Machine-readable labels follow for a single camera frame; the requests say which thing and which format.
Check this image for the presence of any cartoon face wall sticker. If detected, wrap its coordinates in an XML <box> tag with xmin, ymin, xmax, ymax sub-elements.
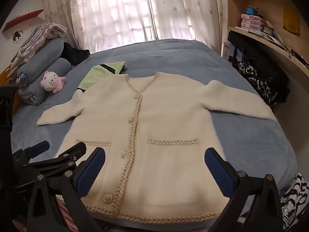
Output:
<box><xmin>13</xmin><ymin>30</ymin><xmax>23</xmax><ymax>45</ymax></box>

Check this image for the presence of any orange wooden headboard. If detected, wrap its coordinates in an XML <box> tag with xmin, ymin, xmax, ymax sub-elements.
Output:
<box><xmin>0</xmin><ymin>69</ymin><xmax>22</xmax><ymax>119</ymax></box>

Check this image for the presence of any stack of pink boxes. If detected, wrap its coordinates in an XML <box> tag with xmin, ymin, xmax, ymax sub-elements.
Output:
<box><xmin>241</xmin><ymin>14</ymin><xmax>267</xmax><ymax>31</ymax></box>

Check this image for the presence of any black white printed fabric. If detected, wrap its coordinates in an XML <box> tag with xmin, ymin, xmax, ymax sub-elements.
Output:
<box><xmin>280</xmin><ymin>173</ymin><xmax>309</xmax><ymax>232</ymax></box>

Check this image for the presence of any pink striped cloth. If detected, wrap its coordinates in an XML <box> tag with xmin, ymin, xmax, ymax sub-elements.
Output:
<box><xmin>55</xmin><ymin>194</ymin><xmax>80</xmax><ymax>232</ymax></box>

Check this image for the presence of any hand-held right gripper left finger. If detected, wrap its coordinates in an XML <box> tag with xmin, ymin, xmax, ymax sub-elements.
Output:
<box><xmin>26</xmin><ymin>147</ymin><xmax>106</xmax><ymax>232</ymax></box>

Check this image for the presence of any pink cat plush toy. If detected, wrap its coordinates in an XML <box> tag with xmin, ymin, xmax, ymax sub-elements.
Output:
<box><xmin>41</xmin><ymin>71</ymin><xmax>66</xmax><ymax>94</ymax></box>

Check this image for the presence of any yellow hand fan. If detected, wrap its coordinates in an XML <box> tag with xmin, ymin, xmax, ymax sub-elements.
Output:
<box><xmin>283</xmin><ymin>5</ymin><xmax>301</xmax><ymax>36</ymax></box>

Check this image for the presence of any blue rolled pillow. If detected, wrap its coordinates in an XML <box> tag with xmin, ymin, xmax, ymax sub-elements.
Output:
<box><xmin>16</xmin><ymin>38</ymin><xmax>64</xmax><ymax>78</ymax></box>
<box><xmin>18</xmin><ymin>57</ymin><xmax>72</xmax><ymax>105</ymax></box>

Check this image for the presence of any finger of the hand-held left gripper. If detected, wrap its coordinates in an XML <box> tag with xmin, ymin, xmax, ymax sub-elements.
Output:
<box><xmin>12</xmin><ymin>140</ymin><xmax>50</xmax><ymax>167</ymax></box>
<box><xmin>22</xmin><ymin>142</ymin><xmax>87</xmax><ymax>175</ymax></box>

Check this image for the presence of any white purple patterned folded blanket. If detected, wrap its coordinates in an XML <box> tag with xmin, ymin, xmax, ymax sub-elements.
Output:
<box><xmin>11</xmin><ymin>23</ymin><xmax>67</xmax><ymax>69</ymax></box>

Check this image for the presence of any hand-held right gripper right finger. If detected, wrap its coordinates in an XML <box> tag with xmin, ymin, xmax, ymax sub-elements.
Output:
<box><xmin>204</xmin><ymin>147</ymin><xmax>283</xmax><ymax>232</ymax></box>

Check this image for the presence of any white cardboard box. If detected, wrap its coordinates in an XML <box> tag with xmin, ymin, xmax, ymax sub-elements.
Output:
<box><xmin>222</xmin><ymin>35</ymin><xmax>244</xmax><ymax>67</ymax></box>

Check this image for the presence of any black fuzzy garment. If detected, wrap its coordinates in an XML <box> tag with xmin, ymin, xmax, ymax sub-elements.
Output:
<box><xmin>63</xmin><ymin>42</ymin><xmax>90</xmax><ymax>66</ymax></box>

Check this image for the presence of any sheer leaf-patterned curtain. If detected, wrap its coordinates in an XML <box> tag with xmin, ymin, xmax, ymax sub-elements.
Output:
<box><xmin>42</xmin><ymin>0</ymin><xmax>155</xmax><ymax>54</ymax></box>
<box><xmin>146</xmin><ymin>0</ymin><xmax>228</xmax><ymax>55</ymax></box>

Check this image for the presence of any cream knit cardigan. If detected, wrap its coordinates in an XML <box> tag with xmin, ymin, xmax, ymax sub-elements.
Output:
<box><xmin>36</xmin><ymin>71</ymin><xmax>278</xmax><ymax>219</ymax></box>

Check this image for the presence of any black white patterned cloth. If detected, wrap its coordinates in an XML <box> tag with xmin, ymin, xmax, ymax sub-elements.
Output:
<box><xmin>235</xmin><ymin>61</ymin><xmax>278</xmax><ymax>105</ymax></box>

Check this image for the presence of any small blue round toy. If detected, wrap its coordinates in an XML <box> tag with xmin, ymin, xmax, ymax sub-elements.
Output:
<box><xmin>16</xmin><ymin>74</ymin><xmax>29</xmax><ymax>87</ymax></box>

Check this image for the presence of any light green garment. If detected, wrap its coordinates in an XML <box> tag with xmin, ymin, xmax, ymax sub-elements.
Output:
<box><xmin>77</xmin><ymin>61</ymin><xmax>126</xmax><ymax>93</ymax></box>

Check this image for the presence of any red wall shelf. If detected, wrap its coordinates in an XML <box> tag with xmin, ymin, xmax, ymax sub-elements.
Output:
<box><xmin>2</xmin><ymin>9</ymin><xmax>44</xmax><ymax>32</ymax></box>

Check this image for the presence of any wooden bookshelf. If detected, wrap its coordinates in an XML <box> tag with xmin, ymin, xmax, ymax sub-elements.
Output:
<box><xmin>221</xmin><ymin>0</ymin><xmax>309</xmax><ymax>136</ymax></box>

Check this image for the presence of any black clothes heap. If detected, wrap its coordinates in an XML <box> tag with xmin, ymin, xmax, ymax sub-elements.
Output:
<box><xmin>228</xmin><ymin>31</ymin><xmax>290</xmax><ymax>103</ymax></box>

